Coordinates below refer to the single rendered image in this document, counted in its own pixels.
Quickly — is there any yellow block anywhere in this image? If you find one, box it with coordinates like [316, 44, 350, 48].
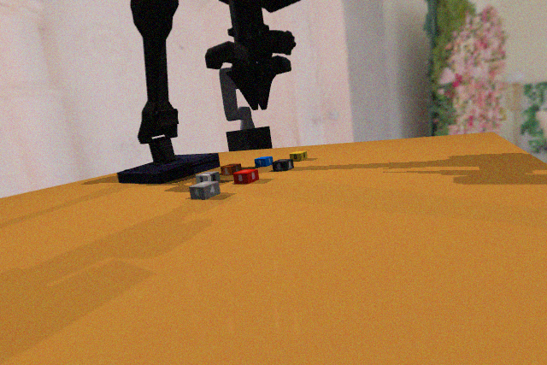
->
[290, 151, 308, 162]

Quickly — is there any blue block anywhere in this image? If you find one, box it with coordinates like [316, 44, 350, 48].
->
[255, 156, 273, 167]

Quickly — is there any red block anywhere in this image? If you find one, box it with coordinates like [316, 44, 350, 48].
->
[233, 169, 259, 184]

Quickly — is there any orange block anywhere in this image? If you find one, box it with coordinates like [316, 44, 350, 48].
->
[221, 163, 242, 175]

